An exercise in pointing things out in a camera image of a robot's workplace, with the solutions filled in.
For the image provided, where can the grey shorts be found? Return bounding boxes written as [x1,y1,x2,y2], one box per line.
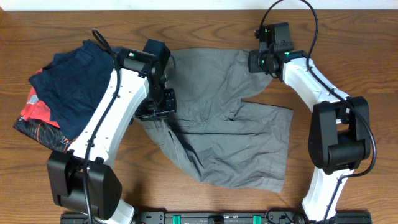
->
[142,48,293,192]

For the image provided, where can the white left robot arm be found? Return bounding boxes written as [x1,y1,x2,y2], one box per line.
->
[47,45,176,223]

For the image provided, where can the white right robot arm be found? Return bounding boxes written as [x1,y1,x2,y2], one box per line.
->
[248,49,376,223]

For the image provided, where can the navy blue folded garment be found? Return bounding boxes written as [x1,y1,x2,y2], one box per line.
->
[29,40,114,141]

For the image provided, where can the black patterned folded garment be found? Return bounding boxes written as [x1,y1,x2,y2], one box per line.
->
[13,117,70,152]

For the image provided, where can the red folded garment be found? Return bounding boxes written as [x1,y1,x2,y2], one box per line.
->
[20,87,59,128]

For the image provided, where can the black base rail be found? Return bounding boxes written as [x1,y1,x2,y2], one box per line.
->
[60,209,373,224]

